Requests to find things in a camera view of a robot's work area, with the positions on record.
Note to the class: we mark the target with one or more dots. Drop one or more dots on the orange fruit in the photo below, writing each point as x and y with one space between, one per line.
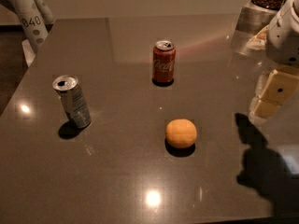
180 133

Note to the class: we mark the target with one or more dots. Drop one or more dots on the coffee bean dispenser jar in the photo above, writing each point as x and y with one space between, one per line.
251 28

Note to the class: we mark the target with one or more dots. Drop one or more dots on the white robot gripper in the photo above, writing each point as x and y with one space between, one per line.
284 36

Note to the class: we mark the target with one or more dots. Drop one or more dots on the red coke can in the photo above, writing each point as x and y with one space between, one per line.
164 55

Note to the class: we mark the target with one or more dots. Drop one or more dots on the silver soda can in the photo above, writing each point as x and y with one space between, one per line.
73 100

